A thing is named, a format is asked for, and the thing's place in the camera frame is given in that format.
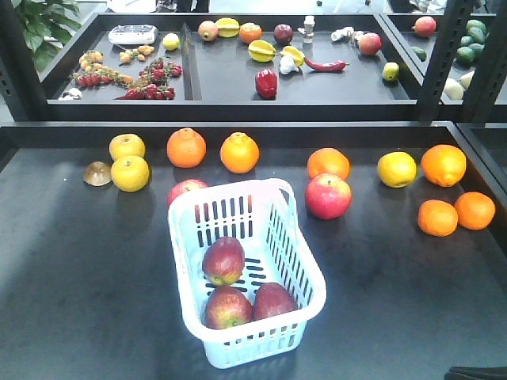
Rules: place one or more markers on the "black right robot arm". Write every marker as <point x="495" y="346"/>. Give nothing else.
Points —
<point x="477" y="373"/>

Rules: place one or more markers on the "orange with nub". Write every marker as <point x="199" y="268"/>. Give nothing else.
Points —
<point x="444" y="165"/>
<point x="239" y="153"/>
<point x="186" y="148"/>

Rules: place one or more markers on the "red bell pepper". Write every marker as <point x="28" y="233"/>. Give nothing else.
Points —
<point x="266" y="83"/>

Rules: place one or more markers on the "small orange right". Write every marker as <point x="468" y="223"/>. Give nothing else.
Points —
<point x="475" y="210"/>

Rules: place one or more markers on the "light blue plastic basket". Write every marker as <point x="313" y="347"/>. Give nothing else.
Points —
<point x="263" y="216"/>

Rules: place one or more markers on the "small orange left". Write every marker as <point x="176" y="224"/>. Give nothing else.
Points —
<point x="437" y="218"/>

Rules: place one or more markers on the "green potted plant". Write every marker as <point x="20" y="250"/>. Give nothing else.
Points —
<point x="47" y="26"/>

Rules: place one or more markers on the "orange with nub left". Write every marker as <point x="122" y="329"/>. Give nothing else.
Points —
<point x="186" y="148"/>

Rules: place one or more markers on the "red apple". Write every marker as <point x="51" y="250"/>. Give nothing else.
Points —
<point x="227" y="307"/>
<point x="224" y="261"/>
<point x="183" y="187"/>
<point x="327" y="196"/>
<point x="272" y="299"/>

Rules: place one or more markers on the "black fruit display stand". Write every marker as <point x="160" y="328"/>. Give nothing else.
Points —
<point x="88" y="279"/>

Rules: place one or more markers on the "small orange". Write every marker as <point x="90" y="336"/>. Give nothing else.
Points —
<point x="475" y="210"/>
<point x="437" y="218"/>

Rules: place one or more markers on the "red chili pepper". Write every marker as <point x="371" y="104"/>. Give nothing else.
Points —
<point x="326" y="67"/>

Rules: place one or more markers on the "white electronic scale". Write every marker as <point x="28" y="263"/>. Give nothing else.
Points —
<point x="133" y="34"/>

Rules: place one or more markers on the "yellow round citrus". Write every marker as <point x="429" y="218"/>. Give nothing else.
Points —
<point x="126" y="144"/>
<point x="130" y="173"/>

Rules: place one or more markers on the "red apple beside basket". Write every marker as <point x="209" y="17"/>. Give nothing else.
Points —
<point x="183" y="187"/>

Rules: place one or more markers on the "large orange back left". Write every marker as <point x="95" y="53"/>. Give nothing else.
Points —
<point x="328" y="160"/>

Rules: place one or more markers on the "white garlic bulb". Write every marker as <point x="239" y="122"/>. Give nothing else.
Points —
<point x="287" y="65"/>

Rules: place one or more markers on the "orange with nub centre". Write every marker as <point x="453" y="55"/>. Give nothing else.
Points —
<point x="239" y="153"/>

